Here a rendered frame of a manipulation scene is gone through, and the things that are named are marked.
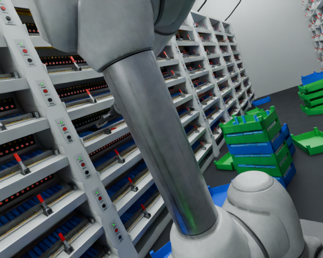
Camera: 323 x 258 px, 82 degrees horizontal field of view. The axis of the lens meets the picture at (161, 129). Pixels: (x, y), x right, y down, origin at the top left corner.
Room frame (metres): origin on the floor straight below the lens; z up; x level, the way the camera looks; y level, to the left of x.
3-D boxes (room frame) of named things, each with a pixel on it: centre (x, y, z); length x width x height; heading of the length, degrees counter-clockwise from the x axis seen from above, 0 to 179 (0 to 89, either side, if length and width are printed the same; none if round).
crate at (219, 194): (1.14, -0.19, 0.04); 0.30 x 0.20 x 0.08; 162
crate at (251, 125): (1.23, -0.56, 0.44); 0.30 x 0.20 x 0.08; 35
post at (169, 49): (2.04, -0.39, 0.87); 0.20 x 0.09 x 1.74; 51
